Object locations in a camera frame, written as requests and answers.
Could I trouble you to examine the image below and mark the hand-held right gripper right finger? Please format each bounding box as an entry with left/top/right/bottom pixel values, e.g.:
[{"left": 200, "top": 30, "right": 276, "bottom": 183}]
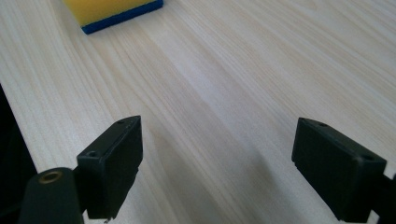
[{"left": 290, "top": 117, "right": 388, "bottom": 224}]

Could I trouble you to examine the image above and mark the yellow and blue sponge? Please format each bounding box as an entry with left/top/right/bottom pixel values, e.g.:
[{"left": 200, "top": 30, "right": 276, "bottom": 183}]
[{"left": 63, "top": 0, "right": 164, "bottom": 35}]

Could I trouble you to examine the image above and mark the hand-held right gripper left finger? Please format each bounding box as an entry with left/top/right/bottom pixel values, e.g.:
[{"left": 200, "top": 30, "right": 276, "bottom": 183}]
[{"left": 76, "top": 115, "right": 144, "bottom": 220}]

